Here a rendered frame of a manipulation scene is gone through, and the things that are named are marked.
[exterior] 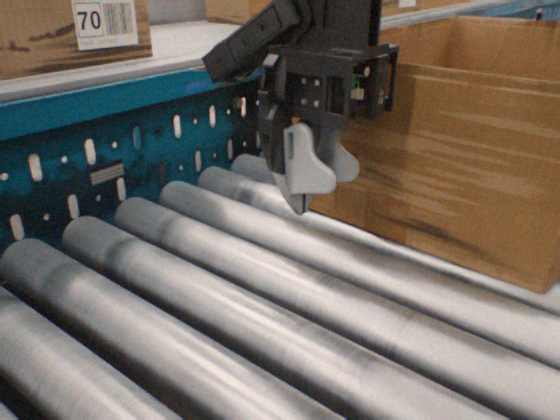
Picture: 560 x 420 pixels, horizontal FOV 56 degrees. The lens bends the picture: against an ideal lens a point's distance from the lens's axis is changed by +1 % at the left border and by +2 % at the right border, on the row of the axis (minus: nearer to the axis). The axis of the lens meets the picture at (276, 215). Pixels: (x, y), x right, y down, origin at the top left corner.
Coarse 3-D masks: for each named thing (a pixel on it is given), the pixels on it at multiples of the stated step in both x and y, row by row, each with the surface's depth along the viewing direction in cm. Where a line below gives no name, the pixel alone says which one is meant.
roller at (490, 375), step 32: (128, 224) 59; (160, 224) 56; (192, 224) 55; (192, 256) 53; (224, 256) 50; (256, 256) 49; (256, 288) 48; (288, 288) 46; (320, 288) 45; (352, 288) 44; (320, 320) 44; (352, 320) 42; (384, 320) 41; (416, 320) 40; (384, 352) 41; (416, 352) 39; (448, 352) 38; (480, 352) 37; (512, 352) 38; (448, 384) 38; (480, 384) 36; (512, 384) 35; (544, 384) 35; (512, 416) 35; (544, 416) 34
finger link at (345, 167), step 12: (300, 120) 46; (324, 132) 45; (336, 132) 45; (324, 144) 46; (336, 144) 45; (324, 156) 46; (336, 156) 45; (348, 156) 45; (336, 168) 46; (348, 168) 45; (336, 180) 46; (348, 180) 45
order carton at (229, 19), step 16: (208, 0) 106; (224, 0) 104; (240, 0) 101; (256, 0) 99; (272, 0) 96; (384, 0) 106; (416, 0) 117; (208, 16) 108; (224, 16) 105; (240, 16) 102; (384, 16) 108
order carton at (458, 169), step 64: (448, 64) 82; (512, 64) 76; (384, 128) 48; (448, 128) 44; (512, 128) 41; (384, 192) 51; (448, 192) 46; (512, 192) 42; (448, 256) 48; (512, 256) 44
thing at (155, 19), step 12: (156, 0) 102; (168, 0) 104; (180, 0) 106; (192, 0) 109; (204, 0) 111; (156, 12) 103; (168, 12) 105; (180, 12) 107; (192, 12) 110; (204, 12) 112; (156, 24) 103
